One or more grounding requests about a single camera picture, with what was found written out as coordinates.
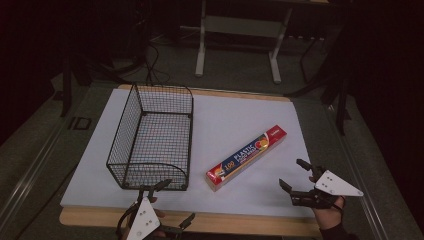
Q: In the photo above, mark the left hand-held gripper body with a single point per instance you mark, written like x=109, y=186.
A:
x=143, y=220

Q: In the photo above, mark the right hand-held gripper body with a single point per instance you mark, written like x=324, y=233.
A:
x=333, y=185

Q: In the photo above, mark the red and blue plastic wrap box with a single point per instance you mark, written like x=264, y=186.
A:
x=245, y=158

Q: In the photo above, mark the person's left hand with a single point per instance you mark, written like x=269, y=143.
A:
x=156, y=208

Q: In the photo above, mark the person's right hand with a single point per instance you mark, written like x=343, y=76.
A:
x=328, y=216

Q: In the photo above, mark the black metal stand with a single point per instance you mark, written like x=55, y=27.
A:
x=66, y=93
x=340, y=106

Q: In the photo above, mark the white table sheet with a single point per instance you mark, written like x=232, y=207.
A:
x=233, y=116

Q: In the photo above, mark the white metal table frame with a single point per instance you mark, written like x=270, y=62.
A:
x=200, y=50

